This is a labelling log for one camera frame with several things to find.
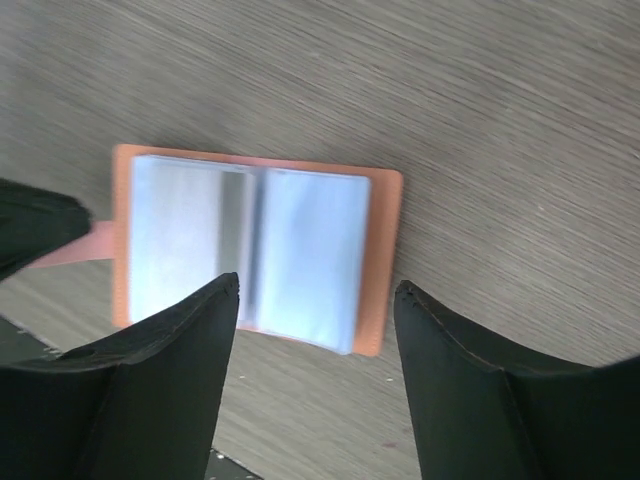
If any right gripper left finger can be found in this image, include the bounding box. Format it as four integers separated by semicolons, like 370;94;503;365
1;273;239;479

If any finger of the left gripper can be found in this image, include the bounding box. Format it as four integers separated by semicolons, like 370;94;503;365
1;179;91;280

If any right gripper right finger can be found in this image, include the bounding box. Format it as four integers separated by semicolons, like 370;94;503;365
394;281;639;479

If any pink card holder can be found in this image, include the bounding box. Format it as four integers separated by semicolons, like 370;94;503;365
41;144;403;356

